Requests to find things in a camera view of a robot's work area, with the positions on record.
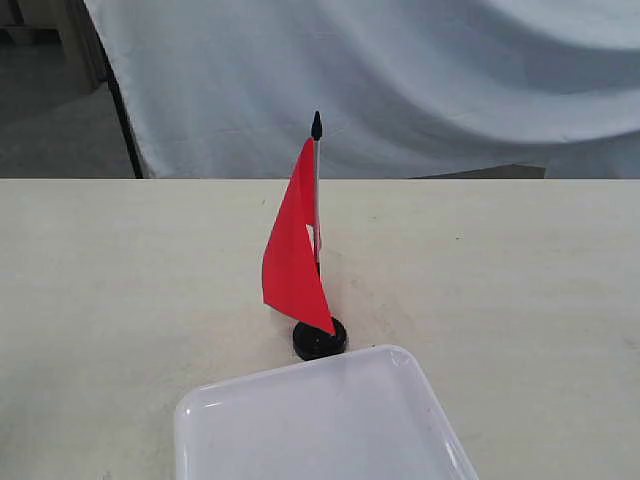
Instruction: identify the red flag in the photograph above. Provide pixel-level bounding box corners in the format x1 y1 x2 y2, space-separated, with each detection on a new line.
262 112 336 336

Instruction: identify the black plastic rounded device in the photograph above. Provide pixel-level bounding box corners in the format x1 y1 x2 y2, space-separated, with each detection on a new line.
292 318 348 361

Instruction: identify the white plastic tray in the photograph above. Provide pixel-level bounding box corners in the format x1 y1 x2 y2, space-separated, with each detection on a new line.
174 345 476 479

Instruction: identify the white backdrop cloth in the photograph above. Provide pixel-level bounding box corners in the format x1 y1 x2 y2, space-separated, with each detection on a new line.
87 1 639 178

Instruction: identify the black backdrop stand pole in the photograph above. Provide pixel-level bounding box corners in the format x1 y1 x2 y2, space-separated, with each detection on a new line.
100 45 145 179

